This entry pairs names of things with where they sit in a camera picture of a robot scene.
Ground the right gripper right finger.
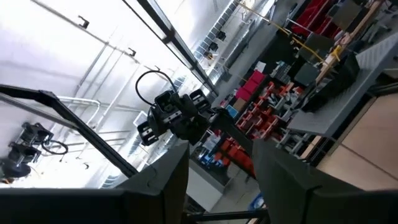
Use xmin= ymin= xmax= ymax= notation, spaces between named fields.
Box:
xmin=251 ymin=139 xmax=398 ymax=224

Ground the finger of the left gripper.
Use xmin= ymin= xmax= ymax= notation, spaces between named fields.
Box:
xmin=189 ymin=88 xmax=213 ymax=113
xmin=136 ymin=120 xmax=160 ymax=147

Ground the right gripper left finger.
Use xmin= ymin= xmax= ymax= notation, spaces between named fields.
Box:
xmin=0 ymin=140 xmax=190 ymax=224

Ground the black flared square bowl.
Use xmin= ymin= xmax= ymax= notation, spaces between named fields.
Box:
xmin=301 ymin=52 xmax=361 ymax=113

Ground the blue plastic bin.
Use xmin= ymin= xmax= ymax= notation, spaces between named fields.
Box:
xmin=248 ymin=192 xmax=265 ymax=212

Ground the white cabinet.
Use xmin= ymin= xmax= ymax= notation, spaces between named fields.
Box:
xmin=186 ymin=160 xmax=224 ymax=212

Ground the red storage bin shelving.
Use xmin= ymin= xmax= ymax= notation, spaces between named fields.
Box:
xmin=217 ymin=70 xmax=308 ymax=175

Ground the grey perforated metal shelf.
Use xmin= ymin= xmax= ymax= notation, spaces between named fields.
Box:
xmin=285 ymin=30 xmax=398 ymax=138

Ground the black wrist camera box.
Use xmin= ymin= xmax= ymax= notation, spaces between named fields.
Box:
xmin=154 ymin=90 xmax=181 ymax=121

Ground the black aluminium table frame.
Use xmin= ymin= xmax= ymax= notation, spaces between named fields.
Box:
xmin=0 ymin=83 xmax=270 ymax=223

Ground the black overhead camera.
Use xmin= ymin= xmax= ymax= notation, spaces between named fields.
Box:
xmin=0 ymin=121 xmax=55 ymax=184

